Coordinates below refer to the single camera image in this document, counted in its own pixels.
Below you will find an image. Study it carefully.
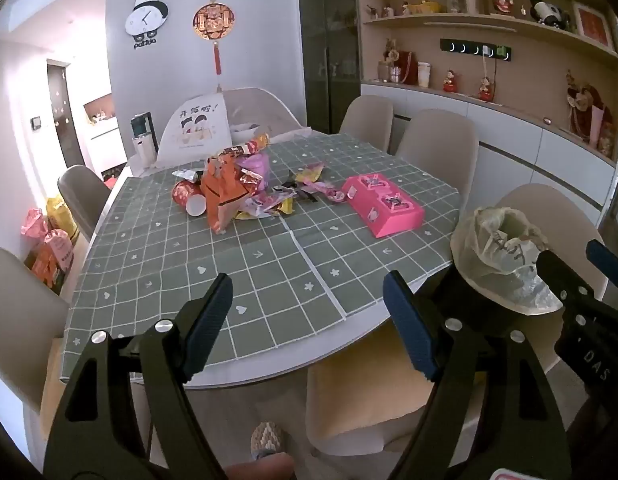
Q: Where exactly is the panda wine bottle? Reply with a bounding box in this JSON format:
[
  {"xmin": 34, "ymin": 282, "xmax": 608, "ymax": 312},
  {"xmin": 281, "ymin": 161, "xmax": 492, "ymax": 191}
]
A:
[{"xmin": 521, "ymin": 0, "xmax": 572, "ymax": 29}]

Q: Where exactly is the black wrapper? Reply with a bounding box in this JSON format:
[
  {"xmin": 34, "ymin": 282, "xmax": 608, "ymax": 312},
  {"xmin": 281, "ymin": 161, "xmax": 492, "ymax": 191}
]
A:
[{"xmin": 275, "ymin": 172, "xmax": 320, "ymax": 202}]

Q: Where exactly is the green checked tablecloth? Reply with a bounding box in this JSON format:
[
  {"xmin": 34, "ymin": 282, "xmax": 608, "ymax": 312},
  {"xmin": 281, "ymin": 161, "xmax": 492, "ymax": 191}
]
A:
[{"xmin": 59, "ymin": 130, "xmax": 462, "ymax": 381}]

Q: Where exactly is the black hook rail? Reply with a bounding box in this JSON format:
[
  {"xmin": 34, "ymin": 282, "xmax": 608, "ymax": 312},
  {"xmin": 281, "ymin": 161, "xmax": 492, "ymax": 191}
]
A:
[{"xmin": 440, "ymin": 38, "xmax": 512, "ymax": 63}]

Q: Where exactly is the pink plastic wrapper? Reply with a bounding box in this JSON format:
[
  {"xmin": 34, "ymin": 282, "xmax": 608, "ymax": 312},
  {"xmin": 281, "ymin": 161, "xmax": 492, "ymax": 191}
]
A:
[{"xmin": 301, "ymin": 181, "xmax": 347, "ymax": 204}]

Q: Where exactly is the red handbag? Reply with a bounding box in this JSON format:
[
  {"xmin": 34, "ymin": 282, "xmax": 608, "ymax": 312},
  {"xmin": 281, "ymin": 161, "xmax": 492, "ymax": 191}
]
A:
[{"xmin": 396, "ymin": 50, "xmax": 420, "ymax": 86}]

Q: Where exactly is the pink orange gift bag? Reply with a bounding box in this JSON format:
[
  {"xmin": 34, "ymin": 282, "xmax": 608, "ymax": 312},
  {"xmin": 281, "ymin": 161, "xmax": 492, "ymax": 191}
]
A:
[{"xmin": 32, "ymin": 229, "xmax": 74, "ymax": 291}]

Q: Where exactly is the pink rectangular box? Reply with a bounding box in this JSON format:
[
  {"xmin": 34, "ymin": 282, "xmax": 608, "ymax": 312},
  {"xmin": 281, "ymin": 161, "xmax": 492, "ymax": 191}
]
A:
[{"xmin": 341, "ymin": 172, "xmax": 425, "ymax": 238}]

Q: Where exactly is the white bottle with green lid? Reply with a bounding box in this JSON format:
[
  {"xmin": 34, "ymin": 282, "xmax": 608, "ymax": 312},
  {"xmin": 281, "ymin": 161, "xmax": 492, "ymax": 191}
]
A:
[{"xmin": 130, "ymin": 111, "xmax": 158, "ymax": 167}]

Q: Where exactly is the dried flower vase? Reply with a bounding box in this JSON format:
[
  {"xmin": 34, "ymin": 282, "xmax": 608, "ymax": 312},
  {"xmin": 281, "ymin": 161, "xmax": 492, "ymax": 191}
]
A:
[{"xmin": 378, "ymin": 37, "xmax": 400, "ymax": 84}]

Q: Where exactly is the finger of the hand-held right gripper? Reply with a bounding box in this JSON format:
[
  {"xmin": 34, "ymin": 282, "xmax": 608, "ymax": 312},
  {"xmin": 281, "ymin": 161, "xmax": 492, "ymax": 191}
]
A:
[
  {"xmin": 535, "ymin": 249, "xmax": 594, "ymax": 321},
  {"xmin": 586, "ymin": 239, "xmax": 618, "ymax": 306}
]

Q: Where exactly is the dark glass cabinet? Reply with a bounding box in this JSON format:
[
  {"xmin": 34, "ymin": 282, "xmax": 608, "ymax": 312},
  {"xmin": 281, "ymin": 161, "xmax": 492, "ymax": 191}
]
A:
[{"xmin": 296, "ymin": 0, "xmax": 362, "ymax": 136}]

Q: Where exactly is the wooden wall shelf unit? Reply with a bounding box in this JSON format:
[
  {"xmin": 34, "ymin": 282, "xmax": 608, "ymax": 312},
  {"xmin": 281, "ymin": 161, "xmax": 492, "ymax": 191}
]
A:
[{"xmin": 356, "ymin": 0, "xmax": 618, "ymax": 166}]

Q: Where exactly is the person's leg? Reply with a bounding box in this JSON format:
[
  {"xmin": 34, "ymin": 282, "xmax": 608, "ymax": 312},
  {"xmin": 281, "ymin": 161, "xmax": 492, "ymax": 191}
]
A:
[{"xmin": 223, "ymin": 452, "xmax": 296, "ymax": 480}]

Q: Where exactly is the pink yellow wrapper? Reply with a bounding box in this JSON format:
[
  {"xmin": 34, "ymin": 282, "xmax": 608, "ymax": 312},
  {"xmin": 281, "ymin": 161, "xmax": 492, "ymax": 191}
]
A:
[{"xmin": 294, "ymin": 161, "xmax": 324, "ymax": 184}]

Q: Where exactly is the orange snack bag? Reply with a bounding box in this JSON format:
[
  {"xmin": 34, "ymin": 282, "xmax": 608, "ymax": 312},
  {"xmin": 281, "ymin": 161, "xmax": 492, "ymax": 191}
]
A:
[{"xmin": 199, "ymin": 154, "xmax": 257, "ymax": 235}]

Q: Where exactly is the yellow red snack bag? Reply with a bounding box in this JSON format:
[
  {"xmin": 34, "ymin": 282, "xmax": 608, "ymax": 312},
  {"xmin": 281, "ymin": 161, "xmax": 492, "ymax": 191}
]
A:
[{"xmin": 216, "ymin": 134, "xmax": 270, "ymax": 160}]

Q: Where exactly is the trash bin with plastic liner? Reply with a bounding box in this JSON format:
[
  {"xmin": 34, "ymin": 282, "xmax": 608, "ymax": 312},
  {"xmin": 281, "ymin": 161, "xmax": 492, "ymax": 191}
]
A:
[{"xmin": 450, "ymin": 206, "xmax": 564, "ymax": 317}]

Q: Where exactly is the purple box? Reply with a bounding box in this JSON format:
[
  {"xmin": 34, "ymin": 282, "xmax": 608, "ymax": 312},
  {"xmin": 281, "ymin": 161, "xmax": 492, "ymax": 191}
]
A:
[{"xmin": 241, "ymin": 152, "xmax": 271, "ymax": 195}]

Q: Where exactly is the white sideboard cabinet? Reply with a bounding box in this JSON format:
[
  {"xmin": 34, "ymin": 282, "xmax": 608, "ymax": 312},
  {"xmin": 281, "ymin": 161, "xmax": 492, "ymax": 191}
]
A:
[{"xmin": 361, "ymin": 82, "xmax": 618, "ymax": 231}]

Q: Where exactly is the white cartoon printed sign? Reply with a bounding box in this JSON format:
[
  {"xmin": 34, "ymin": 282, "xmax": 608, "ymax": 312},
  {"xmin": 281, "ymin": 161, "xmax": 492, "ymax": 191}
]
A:
[{"xmin": 156, "ymin": 92, "xmax": 233, "ymax": 166}]

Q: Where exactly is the dark door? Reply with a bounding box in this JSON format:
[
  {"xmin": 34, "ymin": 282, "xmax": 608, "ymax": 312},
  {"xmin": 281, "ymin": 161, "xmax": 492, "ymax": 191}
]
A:
[{"xmin": 46, "ymin": 60, "xmax": 86, "ymax": 168}]

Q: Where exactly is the panda wall clock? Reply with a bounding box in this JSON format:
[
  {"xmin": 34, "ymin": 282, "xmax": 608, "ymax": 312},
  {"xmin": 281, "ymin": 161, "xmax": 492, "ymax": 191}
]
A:
[{"xmin": 125, "ymin": 0, "xmax": 169, "ymax": 51}]

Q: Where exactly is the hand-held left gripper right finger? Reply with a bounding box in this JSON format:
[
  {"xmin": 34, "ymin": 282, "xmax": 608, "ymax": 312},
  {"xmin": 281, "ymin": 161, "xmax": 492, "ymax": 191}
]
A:
[{"xmin": 383, "ymin": 270, "xmax": 573, "ymax": 480}]

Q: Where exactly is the yellow plastic bag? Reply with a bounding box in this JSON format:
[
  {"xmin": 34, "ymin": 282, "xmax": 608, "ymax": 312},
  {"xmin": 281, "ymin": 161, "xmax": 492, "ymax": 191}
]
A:
[{"xmin": 46, "ymin": 195, "xmax": 81, "ymax": 247}]

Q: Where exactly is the red picture frame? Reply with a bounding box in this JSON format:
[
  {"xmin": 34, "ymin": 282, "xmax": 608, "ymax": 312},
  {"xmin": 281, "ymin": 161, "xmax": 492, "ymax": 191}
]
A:
[{"xmin": 573, "ymin": 2, "xmax": 616, "ymax": 52}]

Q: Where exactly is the red tasselled wall ornament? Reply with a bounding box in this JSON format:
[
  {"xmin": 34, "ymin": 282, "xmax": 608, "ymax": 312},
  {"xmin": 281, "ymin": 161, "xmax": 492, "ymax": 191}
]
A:
[{"xmin": 192, "ymin": 0, "xmax": 233, "ymax": 92}]

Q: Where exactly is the pink white packet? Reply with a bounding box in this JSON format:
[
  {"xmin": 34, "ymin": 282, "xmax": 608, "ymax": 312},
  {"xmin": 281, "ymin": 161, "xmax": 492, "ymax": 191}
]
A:
[{"xmin": 233, "ymin": 194, "xmax": 285, "ymax": 221}]

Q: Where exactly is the patterned slipper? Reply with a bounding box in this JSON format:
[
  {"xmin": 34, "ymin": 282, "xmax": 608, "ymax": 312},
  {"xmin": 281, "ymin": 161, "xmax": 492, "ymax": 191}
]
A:
[{"xmin": 250, "ymin": 421, "xmax": 286, "ymax": 462}]

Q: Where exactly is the red wrapped flower bouquet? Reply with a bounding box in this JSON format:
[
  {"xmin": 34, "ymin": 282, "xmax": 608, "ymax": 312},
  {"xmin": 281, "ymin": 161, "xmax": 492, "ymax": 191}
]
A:
[{"xmin": 565, "ymin": 70, "xmax": 616, "ymax": 159}]

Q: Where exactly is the red paper cup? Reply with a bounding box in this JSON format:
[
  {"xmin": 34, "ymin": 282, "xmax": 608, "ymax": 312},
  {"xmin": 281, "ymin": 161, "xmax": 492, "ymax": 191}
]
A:
[{"xmin": 171, "ymin": 179, "xmax": 208, "ymax": 217}]

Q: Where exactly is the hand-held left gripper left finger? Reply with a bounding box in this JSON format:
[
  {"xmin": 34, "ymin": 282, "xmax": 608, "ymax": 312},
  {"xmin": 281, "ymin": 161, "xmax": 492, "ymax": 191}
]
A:
[{"xmin": 43, "ymin": 272, "xmax": 234, "ymax": 480}]

